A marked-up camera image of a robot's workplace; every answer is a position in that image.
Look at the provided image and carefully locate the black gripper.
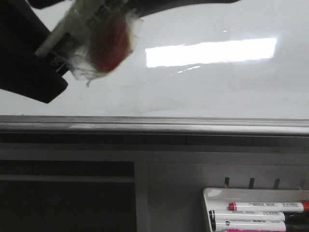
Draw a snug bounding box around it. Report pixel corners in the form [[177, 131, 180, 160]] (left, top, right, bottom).
[[0, 0, 68, 103]]

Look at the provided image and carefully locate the white black whiteboard marker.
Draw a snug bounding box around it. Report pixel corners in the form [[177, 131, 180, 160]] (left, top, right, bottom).
[[35, 0, 142, 82]]

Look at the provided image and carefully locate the white whiteboard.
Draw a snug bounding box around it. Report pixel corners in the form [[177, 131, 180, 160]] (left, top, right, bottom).
[[0, 0, 309, 135]]

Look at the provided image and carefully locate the grey cabinet with shelves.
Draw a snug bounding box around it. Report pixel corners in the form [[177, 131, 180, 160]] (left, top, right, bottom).
[[0, 132, 309, 232]]

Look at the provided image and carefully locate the white marker tray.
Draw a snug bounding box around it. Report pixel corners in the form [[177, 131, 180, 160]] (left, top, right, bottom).
[[203, 188, 309, 232]]

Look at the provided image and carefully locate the black capped white marker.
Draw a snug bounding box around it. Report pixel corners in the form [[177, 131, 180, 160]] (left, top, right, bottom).
[[209, 210, 309, 222]]

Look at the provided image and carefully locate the red capped white marker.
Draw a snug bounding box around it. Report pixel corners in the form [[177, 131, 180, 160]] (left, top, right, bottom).
[[228, 201, 309, 213]]

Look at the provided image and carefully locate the pink marker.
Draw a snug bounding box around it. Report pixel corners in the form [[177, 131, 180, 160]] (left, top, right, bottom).
[[223, 230, 285, 232]]

